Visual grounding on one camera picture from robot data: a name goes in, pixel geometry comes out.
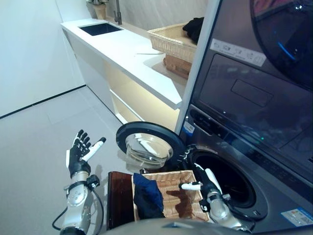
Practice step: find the robot left hand black white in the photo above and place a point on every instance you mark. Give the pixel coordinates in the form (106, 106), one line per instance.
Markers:
(77, 161)

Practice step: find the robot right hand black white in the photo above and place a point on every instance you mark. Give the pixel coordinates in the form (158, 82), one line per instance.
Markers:
(207, 182)

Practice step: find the navy blue garment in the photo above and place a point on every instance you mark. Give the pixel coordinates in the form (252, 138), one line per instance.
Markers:
(146, 187)

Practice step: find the robot right arm silver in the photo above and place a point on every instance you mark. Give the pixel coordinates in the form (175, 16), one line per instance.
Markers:
(220, 210)

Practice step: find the robot left arm silver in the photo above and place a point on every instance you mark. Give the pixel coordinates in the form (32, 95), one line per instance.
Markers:
(78, 203)

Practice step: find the round glass washing machine door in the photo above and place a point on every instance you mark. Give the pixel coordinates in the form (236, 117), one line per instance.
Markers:
(156, 128)

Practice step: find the brown wicker laundry basket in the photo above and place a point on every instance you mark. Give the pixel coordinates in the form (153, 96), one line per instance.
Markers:
(181, 195)

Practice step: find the dark brown tray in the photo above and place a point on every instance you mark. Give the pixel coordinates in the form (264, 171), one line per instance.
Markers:
(119, 198)

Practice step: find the blue barcode sticker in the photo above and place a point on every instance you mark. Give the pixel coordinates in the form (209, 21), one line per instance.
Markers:
(189, 127)

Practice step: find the robot grey torso and legs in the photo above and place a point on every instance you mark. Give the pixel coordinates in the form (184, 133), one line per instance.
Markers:
(171, 227)

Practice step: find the black garment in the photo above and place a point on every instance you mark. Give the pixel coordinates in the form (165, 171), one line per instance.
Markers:
(146, 208)

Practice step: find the blue white energy label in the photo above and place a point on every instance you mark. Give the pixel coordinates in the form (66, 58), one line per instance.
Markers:
(298, 216)

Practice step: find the white counter cabinet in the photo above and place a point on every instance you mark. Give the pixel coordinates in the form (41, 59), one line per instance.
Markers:
(115, 49)

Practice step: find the small brown wicker basket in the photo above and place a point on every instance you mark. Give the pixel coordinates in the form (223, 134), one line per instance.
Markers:
(177, 66)

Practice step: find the thin white stick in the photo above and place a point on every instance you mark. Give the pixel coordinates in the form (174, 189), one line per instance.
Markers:
(149, 53)

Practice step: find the white pictogram sticker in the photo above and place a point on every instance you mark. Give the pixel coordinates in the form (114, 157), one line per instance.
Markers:
(238, 52)

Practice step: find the black inset sink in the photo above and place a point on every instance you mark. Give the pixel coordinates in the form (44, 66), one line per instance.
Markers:
(101, 29)

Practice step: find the light wicker basket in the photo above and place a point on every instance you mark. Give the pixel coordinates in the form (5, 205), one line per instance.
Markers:
(166, 39)

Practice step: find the dark tall faucet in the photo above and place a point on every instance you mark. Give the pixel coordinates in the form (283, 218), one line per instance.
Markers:
(118, 13)

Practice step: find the black cloth in light basket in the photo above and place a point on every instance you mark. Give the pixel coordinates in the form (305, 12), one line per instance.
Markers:
(194, 28)

